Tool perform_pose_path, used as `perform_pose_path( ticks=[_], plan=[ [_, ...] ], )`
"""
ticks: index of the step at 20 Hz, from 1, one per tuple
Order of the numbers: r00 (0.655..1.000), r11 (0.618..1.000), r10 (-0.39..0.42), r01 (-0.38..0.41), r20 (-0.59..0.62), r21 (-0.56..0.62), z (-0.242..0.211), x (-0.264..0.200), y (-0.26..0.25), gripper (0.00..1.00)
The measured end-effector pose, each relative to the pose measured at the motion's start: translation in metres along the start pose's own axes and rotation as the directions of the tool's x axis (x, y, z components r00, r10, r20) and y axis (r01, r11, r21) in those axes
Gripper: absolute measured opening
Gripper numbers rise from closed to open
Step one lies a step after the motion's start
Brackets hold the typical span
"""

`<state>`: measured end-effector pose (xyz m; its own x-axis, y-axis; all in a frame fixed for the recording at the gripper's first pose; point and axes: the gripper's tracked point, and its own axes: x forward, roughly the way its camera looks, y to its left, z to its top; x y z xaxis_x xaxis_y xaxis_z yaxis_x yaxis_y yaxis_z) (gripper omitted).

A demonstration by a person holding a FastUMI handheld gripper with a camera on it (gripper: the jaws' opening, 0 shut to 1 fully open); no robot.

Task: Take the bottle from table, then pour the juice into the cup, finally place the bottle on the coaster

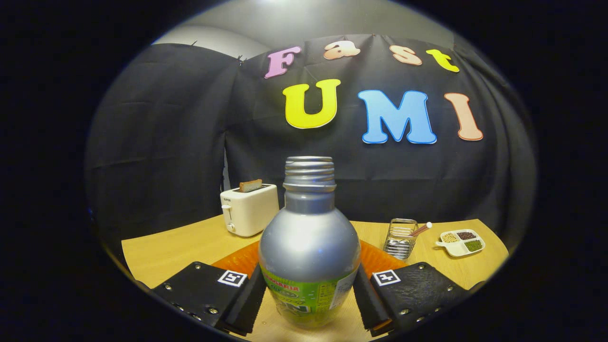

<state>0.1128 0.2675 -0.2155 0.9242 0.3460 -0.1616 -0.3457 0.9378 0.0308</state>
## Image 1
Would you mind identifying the wire mesh basket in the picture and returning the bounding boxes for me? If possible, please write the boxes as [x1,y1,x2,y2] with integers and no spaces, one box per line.
[383,218,419,261]

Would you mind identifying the white toaster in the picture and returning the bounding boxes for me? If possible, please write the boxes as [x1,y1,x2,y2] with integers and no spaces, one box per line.
[220,183,280,238]

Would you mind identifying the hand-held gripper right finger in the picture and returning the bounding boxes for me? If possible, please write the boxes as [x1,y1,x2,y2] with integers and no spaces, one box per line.
[352,240,485,338]

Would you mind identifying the silver bottle with green label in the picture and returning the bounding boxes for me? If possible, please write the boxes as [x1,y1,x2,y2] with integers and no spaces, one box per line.
[258,156,362,329]

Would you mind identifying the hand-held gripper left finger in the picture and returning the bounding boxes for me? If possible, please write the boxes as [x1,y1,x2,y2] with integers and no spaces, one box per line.
[135,240,267,337]

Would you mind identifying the wooden table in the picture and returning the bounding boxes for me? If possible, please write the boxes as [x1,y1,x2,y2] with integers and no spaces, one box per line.
[121,214,510,342]

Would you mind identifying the white divided dish with beans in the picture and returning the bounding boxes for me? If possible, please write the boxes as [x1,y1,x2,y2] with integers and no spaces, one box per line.
[435,229,486,257]

